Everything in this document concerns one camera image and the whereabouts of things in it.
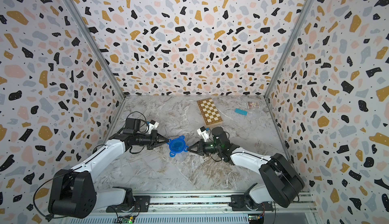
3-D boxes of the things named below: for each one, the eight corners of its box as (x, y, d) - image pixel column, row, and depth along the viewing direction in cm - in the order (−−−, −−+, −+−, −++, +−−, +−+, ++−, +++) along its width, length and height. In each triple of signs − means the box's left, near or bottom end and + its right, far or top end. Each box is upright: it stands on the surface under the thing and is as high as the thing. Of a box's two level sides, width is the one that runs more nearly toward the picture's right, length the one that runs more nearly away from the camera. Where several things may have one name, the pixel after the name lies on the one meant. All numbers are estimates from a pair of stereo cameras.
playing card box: (248, 108, 118) (249, 106, 116) (247, 103, 121) (247, 101, 120) (260, 108, 118) (261, 106, 116) (258, 103, 121) (259, 101, 120)
